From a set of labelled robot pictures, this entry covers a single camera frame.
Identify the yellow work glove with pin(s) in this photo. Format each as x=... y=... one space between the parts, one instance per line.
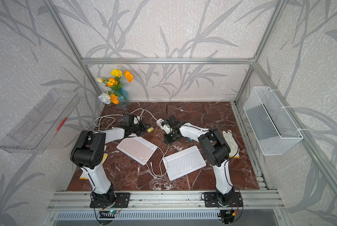
x=98 y=170

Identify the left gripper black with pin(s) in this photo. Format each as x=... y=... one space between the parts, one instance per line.
x=143 y=128

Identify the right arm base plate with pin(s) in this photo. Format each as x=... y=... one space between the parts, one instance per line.
x=211 y=200

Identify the pink wireless keyboard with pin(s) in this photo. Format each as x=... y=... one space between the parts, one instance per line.
x=137 y=148

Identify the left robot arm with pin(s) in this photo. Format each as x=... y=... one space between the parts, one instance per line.
x=88 y=152

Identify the aluminium front rail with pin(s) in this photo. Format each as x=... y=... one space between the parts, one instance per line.
x=169 y=200

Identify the red pen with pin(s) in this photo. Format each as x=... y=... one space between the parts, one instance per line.
x=61 y=124

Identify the white wireless keyboard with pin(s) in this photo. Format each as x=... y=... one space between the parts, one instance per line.
x=184 y=162

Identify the white wire mesh basket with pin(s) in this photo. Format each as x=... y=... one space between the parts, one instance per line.
x=274 y=129

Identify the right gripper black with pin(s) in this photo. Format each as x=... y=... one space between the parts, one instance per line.
x=166 y=140

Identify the white work glove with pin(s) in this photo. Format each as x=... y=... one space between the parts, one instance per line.
x=232 y=143

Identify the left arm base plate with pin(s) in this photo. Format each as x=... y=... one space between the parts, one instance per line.
x=109 y=200

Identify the clear plastic wall shelf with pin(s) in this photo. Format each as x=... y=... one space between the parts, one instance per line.
x=34 y=133

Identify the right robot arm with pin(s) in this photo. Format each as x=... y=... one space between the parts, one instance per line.
x=212 y=143

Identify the flower bouquet in vase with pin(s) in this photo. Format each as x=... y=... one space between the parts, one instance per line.
x=116 y=95

